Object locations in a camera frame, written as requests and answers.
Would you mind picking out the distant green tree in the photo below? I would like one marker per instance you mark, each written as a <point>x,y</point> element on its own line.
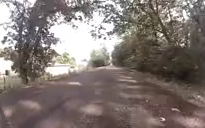
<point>99,57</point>

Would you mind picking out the grey asphalt road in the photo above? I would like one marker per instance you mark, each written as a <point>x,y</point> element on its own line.
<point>103,96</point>

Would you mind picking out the white building with grey roof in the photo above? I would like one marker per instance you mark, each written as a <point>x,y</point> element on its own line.
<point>1,65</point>

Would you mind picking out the grass verge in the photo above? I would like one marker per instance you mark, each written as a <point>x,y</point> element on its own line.
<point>13,82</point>

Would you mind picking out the row of trees and bushes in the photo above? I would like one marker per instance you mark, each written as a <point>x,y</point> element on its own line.
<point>163,43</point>

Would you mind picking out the large dark tree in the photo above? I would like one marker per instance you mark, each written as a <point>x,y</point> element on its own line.
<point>31,43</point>

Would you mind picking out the leaf-strewn roadside verge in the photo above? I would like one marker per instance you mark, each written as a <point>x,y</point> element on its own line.
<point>186,88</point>

